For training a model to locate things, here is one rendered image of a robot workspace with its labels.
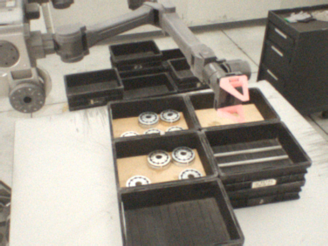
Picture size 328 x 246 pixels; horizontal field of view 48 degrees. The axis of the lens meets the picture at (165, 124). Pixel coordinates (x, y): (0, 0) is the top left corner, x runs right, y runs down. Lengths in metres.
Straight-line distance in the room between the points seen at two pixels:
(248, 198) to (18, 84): 1.06
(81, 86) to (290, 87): 1.62
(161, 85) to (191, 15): 1.94
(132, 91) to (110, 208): 1.48
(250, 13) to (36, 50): 4.17
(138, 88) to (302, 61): 1.28
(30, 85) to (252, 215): 1.06
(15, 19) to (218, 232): 1.01
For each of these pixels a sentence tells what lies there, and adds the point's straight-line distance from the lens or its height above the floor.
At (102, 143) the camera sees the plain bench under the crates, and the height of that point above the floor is 0.70.
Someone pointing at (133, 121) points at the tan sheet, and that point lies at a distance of 1.89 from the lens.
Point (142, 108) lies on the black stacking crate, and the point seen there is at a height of 0.88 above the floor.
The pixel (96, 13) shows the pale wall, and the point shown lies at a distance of 4.51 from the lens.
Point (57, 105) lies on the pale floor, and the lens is 3.60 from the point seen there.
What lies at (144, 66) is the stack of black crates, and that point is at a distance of 3.05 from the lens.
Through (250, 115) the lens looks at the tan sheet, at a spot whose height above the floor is 0.83.
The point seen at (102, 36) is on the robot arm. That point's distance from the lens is 1.28.
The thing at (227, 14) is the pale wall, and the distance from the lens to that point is 5.01.
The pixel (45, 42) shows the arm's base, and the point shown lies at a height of 1.47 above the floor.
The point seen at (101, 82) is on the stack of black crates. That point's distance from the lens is 2.90.
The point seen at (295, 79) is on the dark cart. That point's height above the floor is 0.51.
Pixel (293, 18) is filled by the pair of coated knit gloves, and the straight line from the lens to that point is 3.11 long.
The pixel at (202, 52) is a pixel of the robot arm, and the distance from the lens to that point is 1.06.
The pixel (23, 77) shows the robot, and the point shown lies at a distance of 1.60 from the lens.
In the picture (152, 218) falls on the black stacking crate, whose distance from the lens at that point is 1.45.
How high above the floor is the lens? 1.96
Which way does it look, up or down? 38 degrees down
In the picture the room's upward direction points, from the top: straight up
